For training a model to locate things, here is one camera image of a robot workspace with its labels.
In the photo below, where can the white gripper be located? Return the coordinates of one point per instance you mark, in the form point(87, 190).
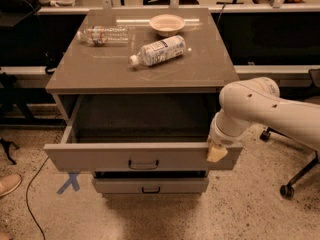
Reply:
point(222, 139)

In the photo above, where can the grey top drawer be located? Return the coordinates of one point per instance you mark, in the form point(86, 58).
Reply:
point(148, 132)

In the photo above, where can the grey drawer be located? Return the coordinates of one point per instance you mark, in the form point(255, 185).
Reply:
point(151, 185)
point(148, 132)

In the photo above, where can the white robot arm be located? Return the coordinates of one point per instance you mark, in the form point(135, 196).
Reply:
point(258, 100)

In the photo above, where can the grey drawer cabinet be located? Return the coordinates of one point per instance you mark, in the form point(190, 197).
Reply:
point(85, 70)

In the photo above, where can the grey bottom drawer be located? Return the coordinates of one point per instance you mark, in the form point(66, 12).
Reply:
point(151, 185)

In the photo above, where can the white labelled plastic bottle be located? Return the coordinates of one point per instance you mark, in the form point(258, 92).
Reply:
point(159, 51)

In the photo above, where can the beige paper bowl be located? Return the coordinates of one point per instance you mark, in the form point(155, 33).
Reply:
point(167, 25)

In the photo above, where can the blue tape cross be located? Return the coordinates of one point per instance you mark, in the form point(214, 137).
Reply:
point(70, 182)

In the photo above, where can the clear plastic water bottle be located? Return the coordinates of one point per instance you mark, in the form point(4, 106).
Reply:
point(104, 35)

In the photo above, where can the tan shoe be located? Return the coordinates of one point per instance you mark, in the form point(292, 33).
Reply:
point(9, 183)

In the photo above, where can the black stand leg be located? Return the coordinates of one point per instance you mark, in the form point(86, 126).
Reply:
point(6, 147)

